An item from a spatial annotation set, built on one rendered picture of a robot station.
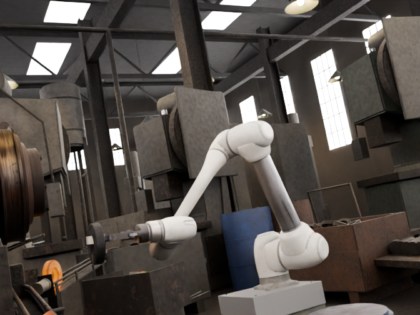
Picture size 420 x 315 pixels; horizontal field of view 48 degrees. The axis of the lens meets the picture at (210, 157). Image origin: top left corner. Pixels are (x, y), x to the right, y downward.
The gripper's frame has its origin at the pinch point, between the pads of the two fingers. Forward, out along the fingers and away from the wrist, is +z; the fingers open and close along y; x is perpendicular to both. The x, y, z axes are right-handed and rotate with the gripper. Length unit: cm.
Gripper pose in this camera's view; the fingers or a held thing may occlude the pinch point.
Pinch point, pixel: (95, 239)
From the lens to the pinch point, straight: 183.8
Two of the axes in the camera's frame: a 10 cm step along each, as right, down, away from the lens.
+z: -8.8, 0.4, -4.7
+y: -4.6, 2.0, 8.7
